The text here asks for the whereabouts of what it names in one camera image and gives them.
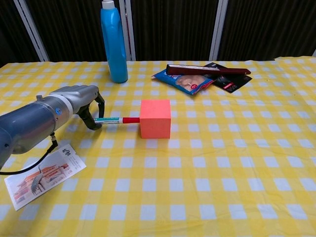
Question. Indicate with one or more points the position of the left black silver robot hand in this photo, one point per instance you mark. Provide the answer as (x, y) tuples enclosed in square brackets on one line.
[(79, 98)]

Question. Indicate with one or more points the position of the white marker pen red cap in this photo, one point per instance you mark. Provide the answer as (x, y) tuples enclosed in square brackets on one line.
[(116, 120)]

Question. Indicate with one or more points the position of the orange-red cube block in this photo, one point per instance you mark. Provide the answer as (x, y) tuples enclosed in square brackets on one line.
[(155, 121)]

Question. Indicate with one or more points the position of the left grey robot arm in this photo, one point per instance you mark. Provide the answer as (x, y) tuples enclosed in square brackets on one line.
[(32, 123)]

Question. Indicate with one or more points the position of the blue detergent bottle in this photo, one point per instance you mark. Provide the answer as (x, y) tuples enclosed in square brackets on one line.
[(114, 49)]

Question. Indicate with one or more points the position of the palace picture postcard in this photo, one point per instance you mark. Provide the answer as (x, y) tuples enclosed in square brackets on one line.
[(49, 177)]

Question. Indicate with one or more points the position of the blue snack bag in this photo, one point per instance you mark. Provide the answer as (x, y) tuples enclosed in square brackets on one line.
[(185, 82)]

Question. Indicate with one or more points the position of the yellow white checked tablecloth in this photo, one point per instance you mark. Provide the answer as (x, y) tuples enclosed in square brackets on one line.
[(187, 172)]

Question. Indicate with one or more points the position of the black red product package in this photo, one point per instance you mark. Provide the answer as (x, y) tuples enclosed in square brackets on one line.
[(232, 82)]

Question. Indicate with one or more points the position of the grey metal partition post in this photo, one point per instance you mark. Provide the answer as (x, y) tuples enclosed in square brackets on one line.
[(218, 32), (314, 53), (32, 32), (130, 32)]

